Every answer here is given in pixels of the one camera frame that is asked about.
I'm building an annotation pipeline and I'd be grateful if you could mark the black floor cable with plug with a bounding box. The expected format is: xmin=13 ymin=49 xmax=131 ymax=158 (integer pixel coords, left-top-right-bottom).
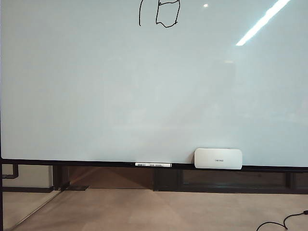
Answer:
xmin=256 ymin=209 xmax=308 ymax=231

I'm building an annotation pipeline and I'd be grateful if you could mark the black wall baseboard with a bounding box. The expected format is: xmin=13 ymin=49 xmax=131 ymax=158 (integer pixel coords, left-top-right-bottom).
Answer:
xmin=2 ymin=186 xmax=54 ymax=193

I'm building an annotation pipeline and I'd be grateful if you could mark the white marker pen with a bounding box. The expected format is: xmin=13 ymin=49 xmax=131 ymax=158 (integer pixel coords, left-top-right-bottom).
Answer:
xmin=134 ymin=162 xmax=173 ymax=168

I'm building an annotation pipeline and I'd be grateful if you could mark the black bent pipe bracket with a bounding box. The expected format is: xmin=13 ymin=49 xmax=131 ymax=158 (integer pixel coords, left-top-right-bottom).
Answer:
xmin=1 ymin=163 xmax=19 ymax=180

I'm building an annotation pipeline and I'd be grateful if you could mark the white rounded board eraser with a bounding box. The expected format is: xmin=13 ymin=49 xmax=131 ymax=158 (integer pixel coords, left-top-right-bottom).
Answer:
xmin=193 ymin=148 xmax=243 ymax=170

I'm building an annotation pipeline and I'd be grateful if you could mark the black whiteboard pen tray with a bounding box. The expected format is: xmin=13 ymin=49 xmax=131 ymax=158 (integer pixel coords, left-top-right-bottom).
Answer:
xmin=1 ymin=157 xmax=308 ymax=173

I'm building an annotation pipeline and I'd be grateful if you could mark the glossy white whiteboard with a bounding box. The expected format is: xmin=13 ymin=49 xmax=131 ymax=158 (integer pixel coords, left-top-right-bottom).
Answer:
xmin=0 ymin=0 xmax=308 ymax=168

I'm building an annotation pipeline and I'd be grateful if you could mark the dark flat floor plate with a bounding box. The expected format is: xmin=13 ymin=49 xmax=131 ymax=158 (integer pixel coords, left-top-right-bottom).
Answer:
xmin=69 ymin=184 xmax=90 ymax=192

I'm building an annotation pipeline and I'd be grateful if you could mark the metal floor rail strip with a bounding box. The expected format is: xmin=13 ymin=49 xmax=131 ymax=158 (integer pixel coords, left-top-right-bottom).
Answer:
xmin=9 ymin=189 xmax=63 ymax=231

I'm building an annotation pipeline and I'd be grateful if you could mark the black frame upright post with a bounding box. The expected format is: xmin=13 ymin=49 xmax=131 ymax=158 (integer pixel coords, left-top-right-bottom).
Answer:
xmin=0 ymin=0 xmax=4 ymax=231

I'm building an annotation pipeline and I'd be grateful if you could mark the black vertical column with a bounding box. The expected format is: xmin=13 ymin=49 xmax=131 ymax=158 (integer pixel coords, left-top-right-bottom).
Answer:
xmin=52 ymin=165 xmax=71 ymax=191

